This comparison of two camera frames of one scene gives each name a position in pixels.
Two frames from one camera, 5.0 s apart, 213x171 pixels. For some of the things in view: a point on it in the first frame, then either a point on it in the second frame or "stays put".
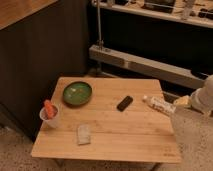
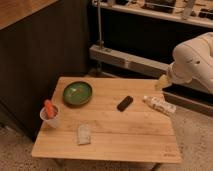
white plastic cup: x=49 y=122 stays put
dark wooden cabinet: x=51 y=43 stays put
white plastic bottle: x=159 y=105 stays put
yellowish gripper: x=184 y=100 to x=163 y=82
